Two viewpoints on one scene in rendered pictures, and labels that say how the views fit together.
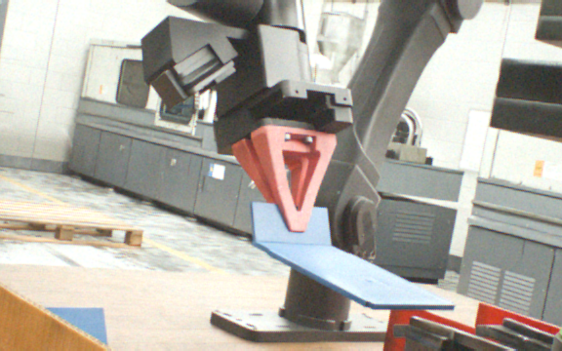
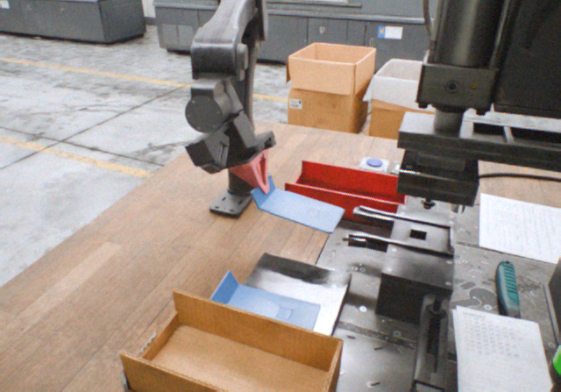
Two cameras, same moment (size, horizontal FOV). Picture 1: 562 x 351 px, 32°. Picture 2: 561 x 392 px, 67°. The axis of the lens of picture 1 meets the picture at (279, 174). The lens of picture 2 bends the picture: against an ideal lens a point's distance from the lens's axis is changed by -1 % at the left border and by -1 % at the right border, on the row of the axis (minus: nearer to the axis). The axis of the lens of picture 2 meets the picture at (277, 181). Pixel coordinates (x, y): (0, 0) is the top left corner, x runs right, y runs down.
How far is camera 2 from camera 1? 0.45 m
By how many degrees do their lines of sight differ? 38
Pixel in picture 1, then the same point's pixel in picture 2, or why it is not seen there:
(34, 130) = not seen: outside the picture
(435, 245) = (137, 17)
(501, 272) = (176, 26)
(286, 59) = (246, 129)
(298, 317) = (241, 194)
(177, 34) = (209, 146)
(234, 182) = (17, 8)
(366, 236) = not seen: hidden behind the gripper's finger
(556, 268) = (200, 19)
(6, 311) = (231, 315)
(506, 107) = (403, 188)
